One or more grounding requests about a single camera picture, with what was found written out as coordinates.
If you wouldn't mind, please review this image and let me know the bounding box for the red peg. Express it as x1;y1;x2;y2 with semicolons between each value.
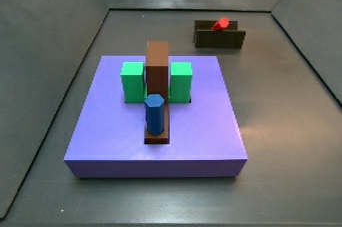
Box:
211;17;229;31

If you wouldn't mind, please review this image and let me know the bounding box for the purple base board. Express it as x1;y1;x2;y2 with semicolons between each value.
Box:
64;56;247;178

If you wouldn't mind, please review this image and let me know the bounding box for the black angled holder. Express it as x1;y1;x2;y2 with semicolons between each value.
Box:
193;20;245;49

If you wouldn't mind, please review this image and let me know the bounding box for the right green block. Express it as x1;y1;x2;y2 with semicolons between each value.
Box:
169;62;192;103

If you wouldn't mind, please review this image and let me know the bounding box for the green block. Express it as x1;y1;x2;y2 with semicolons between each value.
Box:
120;62;144;103
169;62;192;103

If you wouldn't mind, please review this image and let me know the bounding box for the brown upright block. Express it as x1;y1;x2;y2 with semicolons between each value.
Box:
144;41;169;144

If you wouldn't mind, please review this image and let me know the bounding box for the left green block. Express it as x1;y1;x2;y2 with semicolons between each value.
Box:
120;62;144;103

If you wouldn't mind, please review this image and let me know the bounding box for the blue hexagonal peg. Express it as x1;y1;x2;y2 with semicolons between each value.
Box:
144;94;164;135

